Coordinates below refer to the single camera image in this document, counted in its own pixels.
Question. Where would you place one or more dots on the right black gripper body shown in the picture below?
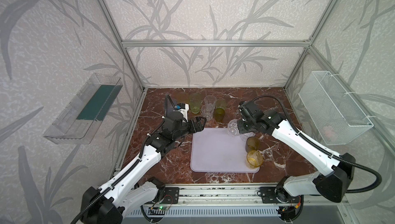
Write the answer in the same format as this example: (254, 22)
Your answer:
(244, 125)

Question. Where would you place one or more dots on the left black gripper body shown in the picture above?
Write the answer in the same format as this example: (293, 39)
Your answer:
(196, 125)

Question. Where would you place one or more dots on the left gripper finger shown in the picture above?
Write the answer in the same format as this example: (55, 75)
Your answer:
(198, 126)
(201, 120)

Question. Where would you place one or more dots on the brown olive textured cup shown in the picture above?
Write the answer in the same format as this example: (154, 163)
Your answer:
(252, 144)

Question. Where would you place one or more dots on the lilac plastic tray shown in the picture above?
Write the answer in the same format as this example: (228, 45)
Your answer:
(214, 151)

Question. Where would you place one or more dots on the amber faceted cup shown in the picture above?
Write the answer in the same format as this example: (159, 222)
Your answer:
(254, 159)

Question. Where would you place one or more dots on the clear faceted cup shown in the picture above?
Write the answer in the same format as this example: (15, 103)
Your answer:
(245, 136)

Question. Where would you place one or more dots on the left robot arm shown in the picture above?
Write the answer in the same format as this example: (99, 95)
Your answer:
(112, 201)

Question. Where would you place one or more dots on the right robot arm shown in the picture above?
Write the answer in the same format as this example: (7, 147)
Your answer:
(334, 173)

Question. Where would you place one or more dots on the grey-blue plastic cup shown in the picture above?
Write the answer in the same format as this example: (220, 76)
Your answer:
(170, 104)

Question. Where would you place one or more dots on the light green plastic cup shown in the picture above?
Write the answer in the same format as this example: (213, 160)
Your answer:
(195, 102)

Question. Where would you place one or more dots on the olive green textured cup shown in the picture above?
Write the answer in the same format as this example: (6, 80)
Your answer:
(219, 114)

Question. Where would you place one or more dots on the clear cup back row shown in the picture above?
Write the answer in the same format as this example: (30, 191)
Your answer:
(210, 100)

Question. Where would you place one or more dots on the green cup back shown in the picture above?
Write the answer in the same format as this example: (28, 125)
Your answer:
(221, 104)

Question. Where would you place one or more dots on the yellow plastic cup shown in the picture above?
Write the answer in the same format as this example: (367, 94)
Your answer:
(183, 97)

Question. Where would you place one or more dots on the pink object in basket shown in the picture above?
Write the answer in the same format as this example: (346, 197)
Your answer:
(329, 132)

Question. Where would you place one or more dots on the small circuit board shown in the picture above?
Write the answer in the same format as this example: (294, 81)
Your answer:
(160, 210)

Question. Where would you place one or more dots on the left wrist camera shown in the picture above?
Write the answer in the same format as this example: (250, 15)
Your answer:
(183, 108)

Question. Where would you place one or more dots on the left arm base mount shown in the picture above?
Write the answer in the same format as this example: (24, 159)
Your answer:
(167, 195)

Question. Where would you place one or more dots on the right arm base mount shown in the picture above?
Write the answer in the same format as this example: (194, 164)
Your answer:
(271, 195)

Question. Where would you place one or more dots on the white wire basket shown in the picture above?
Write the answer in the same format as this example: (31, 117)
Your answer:
(330, 104)

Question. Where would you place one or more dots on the clear plastic wall shelf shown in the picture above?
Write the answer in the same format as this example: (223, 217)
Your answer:
(78, 123)

